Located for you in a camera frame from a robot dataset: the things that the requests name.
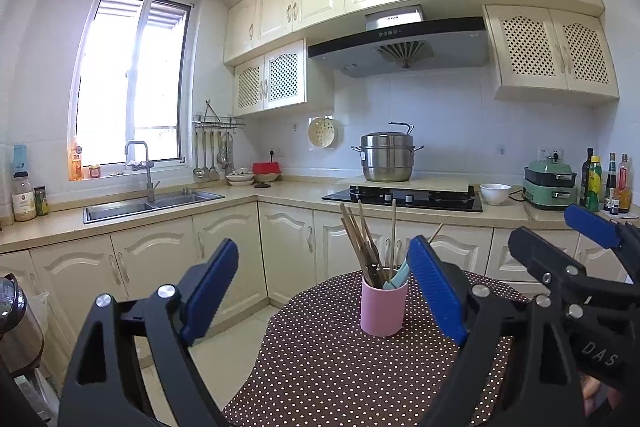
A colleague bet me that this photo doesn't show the polka dot round table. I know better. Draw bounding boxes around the polka dot round table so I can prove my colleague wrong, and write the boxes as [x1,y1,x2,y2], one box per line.
[222,271,531,427]

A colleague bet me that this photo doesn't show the cream perforated plate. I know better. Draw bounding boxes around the cream perforated plate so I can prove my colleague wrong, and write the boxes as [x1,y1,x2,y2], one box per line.
[307,117,337,150]

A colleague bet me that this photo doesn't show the white cap jar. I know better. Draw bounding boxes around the white cap jar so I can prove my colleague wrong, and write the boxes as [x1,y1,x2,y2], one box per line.
[12,171,38,223]

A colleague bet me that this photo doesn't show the kitchen window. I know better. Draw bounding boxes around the kitchen window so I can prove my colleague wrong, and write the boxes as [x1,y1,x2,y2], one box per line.
[67,0,195,182]

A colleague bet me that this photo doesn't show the stainless steel kettle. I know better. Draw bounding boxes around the stainless steel kettle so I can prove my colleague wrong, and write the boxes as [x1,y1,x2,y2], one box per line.
[0,274,46,378]

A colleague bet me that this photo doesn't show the black handled utensil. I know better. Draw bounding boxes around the black handled utensil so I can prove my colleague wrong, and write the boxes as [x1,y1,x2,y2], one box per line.
[367,257,387,289]

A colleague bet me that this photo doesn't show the white bowl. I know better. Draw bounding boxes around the white bowl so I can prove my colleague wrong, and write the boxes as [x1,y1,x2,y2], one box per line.
[479,183,513,206]

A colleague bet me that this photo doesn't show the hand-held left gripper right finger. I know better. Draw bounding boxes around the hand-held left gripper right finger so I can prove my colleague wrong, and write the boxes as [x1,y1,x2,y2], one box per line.
[406,235,586,427]

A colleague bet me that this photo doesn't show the person's right hand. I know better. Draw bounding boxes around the person's right hand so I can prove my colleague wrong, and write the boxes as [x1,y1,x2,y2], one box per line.
[580,372,619,415]

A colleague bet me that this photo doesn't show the stacked white bowls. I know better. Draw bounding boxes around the stacked white bowls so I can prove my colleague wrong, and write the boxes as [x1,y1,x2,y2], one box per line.
[226,167,256,186]

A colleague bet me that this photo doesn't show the orange bottle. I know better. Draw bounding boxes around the orange bottle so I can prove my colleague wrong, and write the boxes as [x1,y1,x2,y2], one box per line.
[69,142,83,182]

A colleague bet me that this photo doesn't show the metal faucet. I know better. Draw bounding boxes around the metal faucet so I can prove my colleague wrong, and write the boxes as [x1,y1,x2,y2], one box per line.
[124,140,161,202]

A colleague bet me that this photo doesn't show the bundle of wooden chopsticks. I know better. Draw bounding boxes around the bundle of wooden chopsticks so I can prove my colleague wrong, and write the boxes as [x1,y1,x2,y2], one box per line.
[340,199,443,290]

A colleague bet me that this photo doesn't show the dark oil bottle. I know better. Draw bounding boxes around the dark oil bottle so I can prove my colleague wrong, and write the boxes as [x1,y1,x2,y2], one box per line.
[580,148,595,208]

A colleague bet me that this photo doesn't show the beige board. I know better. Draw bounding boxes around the beige board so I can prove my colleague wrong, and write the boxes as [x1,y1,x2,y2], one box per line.
[336,174,473,194]

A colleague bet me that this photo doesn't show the hanging metal ladle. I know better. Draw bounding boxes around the hanging metal ladle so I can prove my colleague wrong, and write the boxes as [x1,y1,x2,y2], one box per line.
[193,130,207,180]

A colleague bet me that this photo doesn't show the metal wall utensil rack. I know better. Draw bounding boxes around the metal wall utensil rack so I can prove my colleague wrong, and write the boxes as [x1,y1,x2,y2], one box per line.
[192,99,246,130]

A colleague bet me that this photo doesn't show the black gas stove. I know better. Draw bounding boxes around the black gas stove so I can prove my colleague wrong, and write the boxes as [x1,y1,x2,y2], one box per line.
[321,185,484,213]

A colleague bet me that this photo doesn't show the pink cup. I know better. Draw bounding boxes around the pink cup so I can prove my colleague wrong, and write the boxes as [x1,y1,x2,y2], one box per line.
[361,271,409,338]

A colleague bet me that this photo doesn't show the hanging metal spatula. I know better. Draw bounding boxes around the hanging metal spatula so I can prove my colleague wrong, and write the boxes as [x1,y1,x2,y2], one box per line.
[207,130,221,182]

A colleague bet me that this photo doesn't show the stainless steel sink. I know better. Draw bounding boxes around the stainless steel sink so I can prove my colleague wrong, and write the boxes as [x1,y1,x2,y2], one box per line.
[83,188,226,225]

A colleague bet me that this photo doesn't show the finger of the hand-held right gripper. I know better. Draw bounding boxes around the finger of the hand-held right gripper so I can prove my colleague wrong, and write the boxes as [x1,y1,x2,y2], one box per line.
[508,227,640,323]
[564,203,640,253]

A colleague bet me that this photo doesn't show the green electric cooker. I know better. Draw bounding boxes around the green electric cooker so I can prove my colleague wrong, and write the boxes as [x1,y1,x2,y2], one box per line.
[523,155,578,210]

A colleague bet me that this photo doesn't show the red label bottle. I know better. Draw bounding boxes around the red label bottle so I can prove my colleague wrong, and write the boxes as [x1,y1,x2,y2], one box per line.
[616,153,632,214]

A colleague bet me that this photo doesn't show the yellow green bottle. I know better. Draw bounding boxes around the yellow green bottle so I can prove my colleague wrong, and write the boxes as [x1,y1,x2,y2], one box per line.
[586,155,602,212]

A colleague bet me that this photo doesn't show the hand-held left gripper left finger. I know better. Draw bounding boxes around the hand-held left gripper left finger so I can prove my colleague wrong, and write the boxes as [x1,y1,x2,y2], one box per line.
[57,238,240,427]

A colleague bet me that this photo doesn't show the beige kitchen countertop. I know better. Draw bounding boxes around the beige kitchen countertop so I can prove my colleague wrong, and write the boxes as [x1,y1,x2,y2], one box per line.
[0,174,640,253]

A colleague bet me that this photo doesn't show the dark sauce bottle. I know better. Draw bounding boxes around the dark sauce bottle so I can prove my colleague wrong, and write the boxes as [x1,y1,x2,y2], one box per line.
[604,152,618,212]

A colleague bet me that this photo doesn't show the cream lattice door cabinet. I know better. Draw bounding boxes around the cream lattice door cabinet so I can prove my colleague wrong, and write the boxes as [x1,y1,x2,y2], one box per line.
[232,38,335,118]
[482,4,621,104]

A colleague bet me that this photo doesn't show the light blue sheathed knife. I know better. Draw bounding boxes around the light blue sheathed knife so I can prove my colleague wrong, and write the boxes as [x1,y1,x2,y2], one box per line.
[382,259,411,290]

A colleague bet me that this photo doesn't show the stainless steel steamer pot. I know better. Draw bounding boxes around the stainless steel steamer pot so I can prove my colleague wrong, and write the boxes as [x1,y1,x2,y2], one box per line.
[351,122,425,182]

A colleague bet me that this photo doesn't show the black range hood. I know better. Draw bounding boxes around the black range hood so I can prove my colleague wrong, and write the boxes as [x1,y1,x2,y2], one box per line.
[307,4,491,79]

